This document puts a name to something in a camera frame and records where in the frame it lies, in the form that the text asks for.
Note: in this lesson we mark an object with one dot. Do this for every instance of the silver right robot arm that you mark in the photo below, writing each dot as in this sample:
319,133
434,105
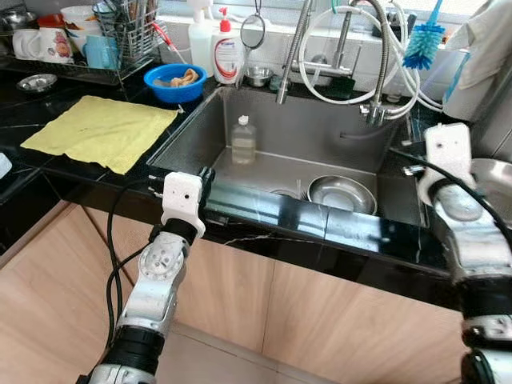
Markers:
480,240

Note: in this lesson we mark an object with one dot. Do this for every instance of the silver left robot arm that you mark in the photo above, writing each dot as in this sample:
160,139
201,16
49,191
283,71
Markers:
156,276

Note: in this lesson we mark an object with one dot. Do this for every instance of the clear plastic bottle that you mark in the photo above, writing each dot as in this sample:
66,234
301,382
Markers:
244,144

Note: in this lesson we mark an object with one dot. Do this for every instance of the round sink drain strainer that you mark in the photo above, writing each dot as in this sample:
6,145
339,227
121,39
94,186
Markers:
286,194

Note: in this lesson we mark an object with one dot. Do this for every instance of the large steel plate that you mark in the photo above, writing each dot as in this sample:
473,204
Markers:
496,188

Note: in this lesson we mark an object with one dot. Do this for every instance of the blue plastic bowl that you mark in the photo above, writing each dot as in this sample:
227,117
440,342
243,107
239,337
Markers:
172,94

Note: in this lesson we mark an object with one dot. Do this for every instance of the brushed steel canister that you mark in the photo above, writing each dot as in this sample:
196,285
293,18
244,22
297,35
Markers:
504,128

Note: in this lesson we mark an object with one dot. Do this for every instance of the dark green scouring pad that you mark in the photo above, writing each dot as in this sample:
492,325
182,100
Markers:
344,85

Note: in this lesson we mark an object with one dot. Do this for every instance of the light wood cabinet door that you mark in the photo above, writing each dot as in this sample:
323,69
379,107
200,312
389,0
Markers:
352,328
224,296

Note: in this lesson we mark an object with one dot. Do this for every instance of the tan rag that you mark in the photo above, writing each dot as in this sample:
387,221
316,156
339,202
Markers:
186,78

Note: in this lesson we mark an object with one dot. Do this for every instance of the stainless steel sink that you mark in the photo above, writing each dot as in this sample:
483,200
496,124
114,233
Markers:
304,128

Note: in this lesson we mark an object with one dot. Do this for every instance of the yellow cloth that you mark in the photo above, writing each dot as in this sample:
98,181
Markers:
100,132

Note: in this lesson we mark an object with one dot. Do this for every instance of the small steel bowl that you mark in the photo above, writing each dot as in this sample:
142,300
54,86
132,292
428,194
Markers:
258,78

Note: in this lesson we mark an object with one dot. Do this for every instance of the blue bottle brush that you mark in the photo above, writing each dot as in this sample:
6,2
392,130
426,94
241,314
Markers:
422,46

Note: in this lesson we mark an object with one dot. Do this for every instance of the white red-capped soap bottle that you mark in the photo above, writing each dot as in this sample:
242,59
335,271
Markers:
228,58

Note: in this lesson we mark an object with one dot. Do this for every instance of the white hanging cloth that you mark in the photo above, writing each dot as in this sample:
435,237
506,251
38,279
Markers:
480,56

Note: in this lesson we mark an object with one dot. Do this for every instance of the plain white bottle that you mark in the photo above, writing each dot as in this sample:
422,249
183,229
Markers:
200,40

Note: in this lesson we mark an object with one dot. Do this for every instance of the round mesh strainer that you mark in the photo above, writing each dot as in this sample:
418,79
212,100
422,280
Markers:
253,34

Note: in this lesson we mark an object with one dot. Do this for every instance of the spring pull-down faucet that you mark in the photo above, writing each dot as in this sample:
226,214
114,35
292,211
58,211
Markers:
296,48

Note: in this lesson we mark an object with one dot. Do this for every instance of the blue cup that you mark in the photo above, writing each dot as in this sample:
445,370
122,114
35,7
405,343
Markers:
102,54

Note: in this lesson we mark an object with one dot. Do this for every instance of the small steel dish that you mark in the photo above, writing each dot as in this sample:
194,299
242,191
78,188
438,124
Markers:
36,82

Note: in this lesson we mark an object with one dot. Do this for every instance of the light wood cabinet side panel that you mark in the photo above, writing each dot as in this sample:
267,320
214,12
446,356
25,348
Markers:
48,312

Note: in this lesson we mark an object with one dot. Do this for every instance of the white plastic object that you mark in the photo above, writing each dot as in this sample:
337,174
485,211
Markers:
5,166

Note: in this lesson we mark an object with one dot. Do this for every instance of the white printed mug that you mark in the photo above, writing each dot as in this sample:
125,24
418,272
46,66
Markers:
56,46

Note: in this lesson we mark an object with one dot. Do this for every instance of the white bowl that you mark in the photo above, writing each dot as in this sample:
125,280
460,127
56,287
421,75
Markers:
78,16

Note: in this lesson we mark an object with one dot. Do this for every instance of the orange bowl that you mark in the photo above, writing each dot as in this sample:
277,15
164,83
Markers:
50,19

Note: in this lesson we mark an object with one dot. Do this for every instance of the plain white mug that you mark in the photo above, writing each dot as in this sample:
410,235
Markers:
24,44

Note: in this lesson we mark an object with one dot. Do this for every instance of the steel pot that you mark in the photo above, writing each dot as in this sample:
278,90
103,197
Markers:
16,20

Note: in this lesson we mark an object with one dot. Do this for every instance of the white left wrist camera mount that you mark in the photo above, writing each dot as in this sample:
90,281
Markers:
182,196

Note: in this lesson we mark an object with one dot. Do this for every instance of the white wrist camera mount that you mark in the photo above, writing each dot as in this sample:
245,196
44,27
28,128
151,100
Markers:
448,148
182,196

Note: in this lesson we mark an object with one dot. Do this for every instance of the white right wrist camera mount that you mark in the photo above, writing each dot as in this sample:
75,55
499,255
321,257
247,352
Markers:
448,148

